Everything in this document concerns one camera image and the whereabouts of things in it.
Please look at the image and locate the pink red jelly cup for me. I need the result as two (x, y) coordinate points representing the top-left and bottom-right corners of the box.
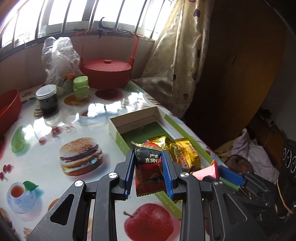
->
(191, 160), (220, 181)

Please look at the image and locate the gold peanut candy packet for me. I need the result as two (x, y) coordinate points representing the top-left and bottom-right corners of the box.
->
(174, 138), (201, 172)

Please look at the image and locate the red black candy packet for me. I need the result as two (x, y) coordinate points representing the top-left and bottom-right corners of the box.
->
(132, 142), (166, 197)

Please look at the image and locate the long yellow snack bar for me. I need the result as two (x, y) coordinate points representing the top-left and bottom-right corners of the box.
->
(148, 135), (175, 150)

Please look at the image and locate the green white cardboard box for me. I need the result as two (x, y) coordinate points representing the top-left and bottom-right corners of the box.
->
(108, 106), (230, 220)

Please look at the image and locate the pile of clothes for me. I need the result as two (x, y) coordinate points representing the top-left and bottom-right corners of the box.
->
(214, 128), (280, 184)

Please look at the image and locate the green lidded jar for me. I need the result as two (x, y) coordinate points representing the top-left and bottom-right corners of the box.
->
(73, 76), (90, 100)

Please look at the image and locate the cream patterned curtain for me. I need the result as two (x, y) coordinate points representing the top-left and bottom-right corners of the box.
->
(134, 1), (215, 118)

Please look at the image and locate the dark jar white lid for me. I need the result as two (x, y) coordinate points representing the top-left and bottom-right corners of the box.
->
(36, 84), (59, 118)

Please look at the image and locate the clear plastic bag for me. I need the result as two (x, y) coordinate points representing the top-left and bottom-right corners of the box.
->
(41, 37), (82, 86)

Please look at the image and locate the red oval bowl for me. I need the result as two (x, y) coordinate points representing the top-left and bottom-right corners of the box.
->
(0, 89), (22, 137)

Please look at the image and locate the red basket with handle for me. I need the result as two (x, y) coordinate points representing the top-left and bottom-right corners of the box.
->
(80, 33), (139, 90)

